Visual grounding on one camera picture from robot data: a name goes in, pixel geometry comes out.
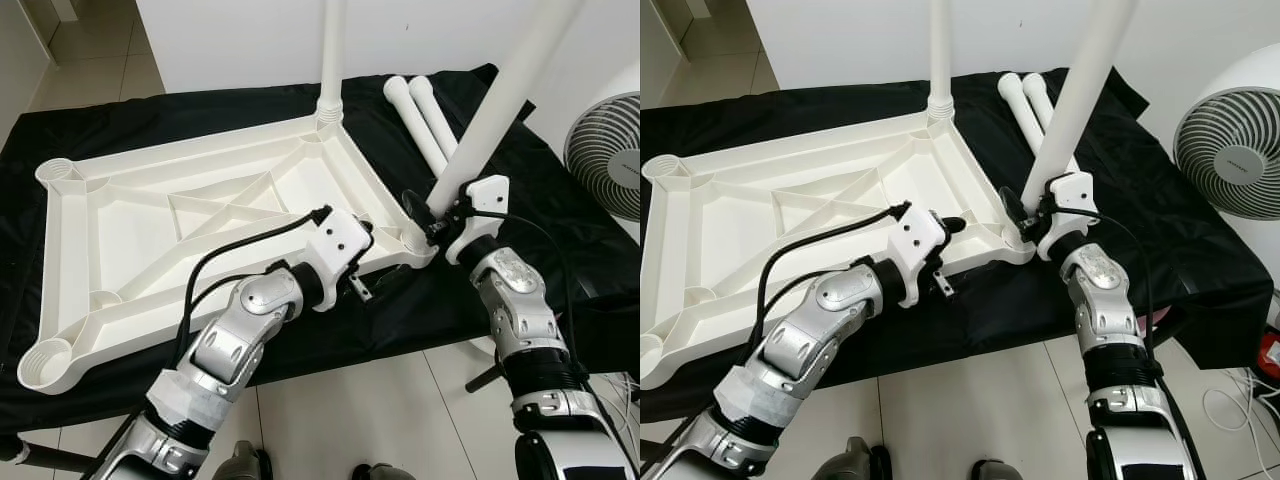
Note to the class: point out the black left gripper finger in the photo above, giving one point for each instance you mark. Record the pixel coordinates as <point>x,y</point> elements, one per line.
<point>367,234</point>
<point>954,226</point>

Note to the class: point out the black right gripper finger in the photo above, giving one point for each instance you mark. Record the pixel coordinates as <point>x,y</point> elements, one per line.
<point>417,212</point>
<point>1013,210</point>

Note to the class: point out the white plastic table leg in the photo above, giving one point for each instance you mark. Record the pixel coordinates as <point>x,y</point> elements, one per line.
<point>500,100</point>
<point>1043,100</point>
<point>1080,100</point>
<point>333,50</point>
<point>416,125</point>
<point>437,115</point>
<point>1020,110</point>
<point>941,50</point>

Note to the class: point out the white plastic table top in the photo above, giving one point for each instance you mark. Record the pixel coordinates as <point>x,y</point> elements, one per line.
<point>130,230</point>
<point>760,220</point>

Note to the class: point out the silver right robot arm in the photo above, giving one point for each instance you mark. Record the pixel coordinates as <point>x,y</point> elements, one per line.
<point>520,300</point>
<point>1105,295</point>

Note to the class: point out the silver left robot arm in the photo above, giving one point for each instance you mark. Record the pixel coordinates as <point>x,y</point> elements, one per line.
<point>800,340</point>
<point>230,340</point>

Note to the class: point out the black tablecloth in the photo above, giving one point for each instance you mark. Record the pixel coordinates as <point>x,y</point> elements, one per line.
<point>590,200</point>
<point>1180,250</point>

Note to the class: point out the white round fan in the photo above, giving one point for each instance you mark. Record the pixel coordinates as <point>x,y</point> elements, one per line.
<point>610,160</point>
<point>1230,150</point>

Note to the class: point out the grey right robot foot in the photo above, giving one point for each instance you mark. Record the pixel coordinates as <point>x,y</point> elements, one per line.
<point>993,471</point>
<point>375,472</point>

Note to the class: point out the grey robot foot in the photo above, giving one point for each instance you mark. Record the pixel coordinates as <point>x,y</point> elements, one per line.
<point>242,465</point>
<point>375,472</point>
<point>858,462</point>
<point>993,471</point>

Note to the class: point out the grey left robot foot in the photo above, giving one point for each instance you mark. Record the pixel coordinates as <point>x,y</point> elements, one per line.
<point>858,462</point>
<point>242,465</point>

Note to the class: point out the red floor device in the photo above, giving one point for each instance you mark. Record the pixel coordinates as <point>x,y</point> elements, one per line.
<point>1270,350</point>

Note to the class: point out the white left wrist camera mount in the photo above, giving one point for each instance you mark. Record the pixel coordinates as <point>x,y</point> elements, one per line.
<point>335,240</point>
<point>915,240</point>

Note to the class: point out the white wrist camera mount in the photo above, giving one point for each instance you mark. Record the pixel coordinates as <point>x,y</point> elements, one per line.
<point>1070,195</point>
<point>480,200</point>
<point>915,240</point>
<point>335,240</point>

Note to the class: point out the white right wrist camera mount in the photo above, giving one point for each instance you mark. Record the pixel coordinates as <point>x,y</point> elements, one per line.
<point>480,200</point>
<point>1070,195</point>

